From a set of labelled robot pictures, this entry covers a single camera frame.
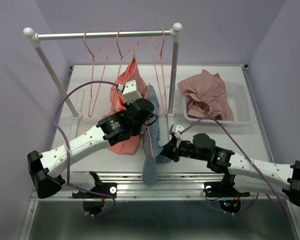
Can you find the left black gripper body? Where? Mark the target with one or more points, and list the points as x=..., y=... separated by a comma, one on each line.
x=137, y=131

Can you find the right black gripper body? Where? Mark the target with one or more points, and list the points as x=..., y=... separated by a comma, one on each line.
x=187, y=151

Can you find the blue denim skirt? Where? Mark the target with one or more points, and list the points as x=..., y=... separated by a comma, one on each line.
x=150, y=170

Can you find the dusty pink ruffled skirt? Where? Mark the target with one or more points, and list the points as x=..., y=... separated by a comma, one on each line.
x=206, y=96

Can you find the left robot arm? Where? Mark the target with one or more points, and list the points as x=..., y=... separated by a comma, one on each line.
x=49, y=170

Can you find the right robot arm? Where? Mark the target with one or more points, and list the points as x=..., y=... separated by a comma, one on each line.
x=241, y=177

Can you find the white plastic basket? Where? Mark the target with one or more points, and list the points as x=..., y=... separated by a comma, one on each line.
x=238, y=99

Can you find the white clothes rack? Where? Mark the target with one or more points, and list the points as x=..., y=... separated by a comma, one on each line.
x=174, y=32

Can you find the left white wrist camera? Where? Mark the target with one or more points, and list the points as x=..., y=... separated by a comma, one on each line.
x=130, y=92

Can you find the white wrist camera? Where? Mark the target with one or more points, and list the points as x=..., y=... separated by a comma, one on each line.
x=130, y=92
x=176, y=130

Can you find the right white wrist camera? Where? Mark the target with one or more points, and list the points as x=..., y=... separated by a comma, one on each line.
x=176, y=130

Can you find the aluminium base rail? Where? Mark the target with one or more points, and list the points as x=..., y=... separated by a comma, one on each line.
x=170, y=186

